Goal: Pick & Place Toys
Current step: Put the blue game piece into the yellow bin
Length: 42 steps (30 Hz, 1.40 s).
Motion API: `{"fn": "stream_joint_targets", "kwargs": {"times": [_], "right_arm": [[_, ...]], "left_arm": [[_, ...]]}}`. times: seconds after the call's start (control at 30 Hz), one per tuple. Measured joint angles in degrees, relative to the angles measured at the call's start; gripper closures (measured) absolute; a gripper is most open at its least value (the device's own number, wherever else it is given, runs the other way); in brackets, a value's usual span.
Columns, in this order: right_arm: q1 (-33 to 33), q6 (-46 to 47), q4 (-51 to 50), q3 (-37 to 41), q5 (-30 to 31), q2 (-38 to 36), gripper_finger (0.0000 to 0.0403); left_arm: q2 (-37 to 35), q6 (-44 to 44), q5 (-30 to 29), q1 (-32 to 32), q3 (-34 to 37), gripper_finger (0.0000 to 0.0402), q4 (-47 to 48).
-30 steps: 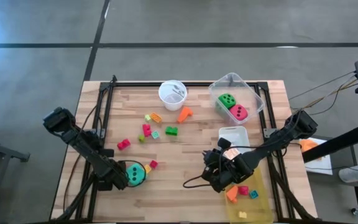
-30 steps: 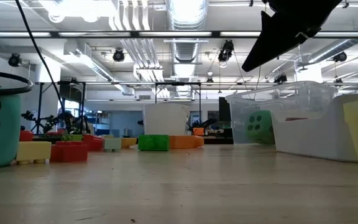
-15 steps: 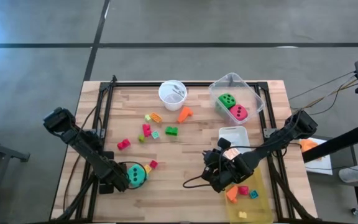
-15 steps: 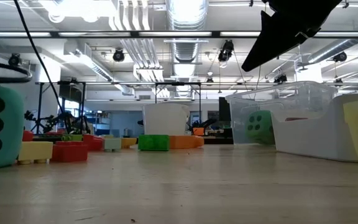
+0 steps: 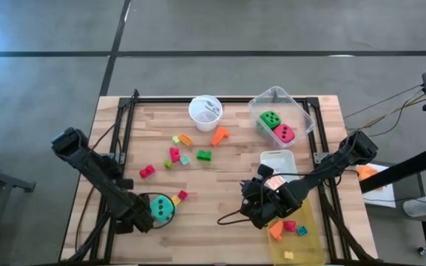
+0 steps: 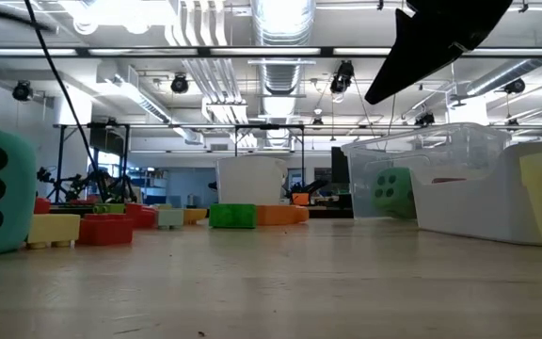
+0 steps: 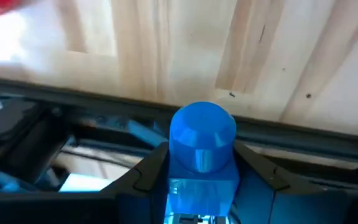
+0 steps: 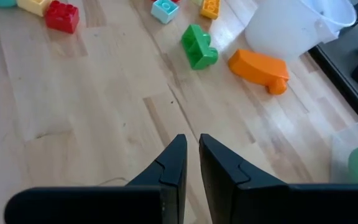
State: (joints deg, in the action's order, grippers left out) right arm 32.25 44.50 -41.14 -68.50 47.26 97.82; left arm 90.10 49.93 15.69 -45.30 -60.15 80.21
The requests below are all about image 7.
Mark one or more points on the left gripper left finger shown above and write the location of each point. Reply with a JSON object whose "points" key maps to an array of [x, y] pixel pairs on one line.
{"points": [[148, 193]]}

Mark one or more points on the black table frame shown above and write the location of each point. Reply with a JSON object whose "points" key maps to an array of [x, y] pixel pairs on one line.
{"points": [[291, 137]]}

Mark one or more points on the blue round-stud block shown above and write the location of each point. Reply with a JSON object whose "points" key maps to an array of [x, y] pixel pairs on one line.
{"points": [[202, 140]]}

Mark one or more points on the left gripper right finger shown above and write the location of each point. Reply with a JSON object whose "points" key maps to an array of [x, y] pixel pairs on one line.
{"points": [[259, 199]]}

